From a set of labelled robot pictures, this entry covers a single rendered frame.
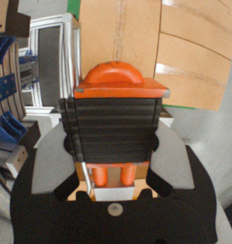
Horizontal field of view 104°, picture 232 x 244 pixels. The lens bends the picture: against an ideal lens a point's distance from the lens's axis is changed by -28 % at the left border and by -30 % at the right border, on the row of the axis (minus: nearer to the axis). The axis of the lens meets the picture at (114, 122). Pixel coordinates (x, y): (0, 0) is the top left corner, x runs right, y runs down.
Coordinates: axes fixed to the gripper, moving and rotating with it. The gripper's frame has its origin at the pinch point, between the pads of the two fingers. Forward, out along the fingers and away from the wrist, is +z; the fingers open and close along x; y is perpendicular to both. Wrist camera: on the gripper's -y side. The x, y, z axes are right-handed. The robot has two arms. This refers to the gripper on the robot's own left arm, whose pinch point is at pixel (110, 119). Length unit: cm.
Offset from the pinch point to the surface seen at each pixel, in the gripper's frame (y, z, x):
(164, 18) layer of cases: -29, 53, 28
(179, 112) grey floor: 51, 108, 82
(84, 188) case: 34.7, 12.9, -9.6
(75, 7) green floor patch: -56, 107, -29
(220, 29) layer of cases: -35, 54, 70
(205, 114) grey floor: 53, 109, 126
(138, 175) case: 30.0, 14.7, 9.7
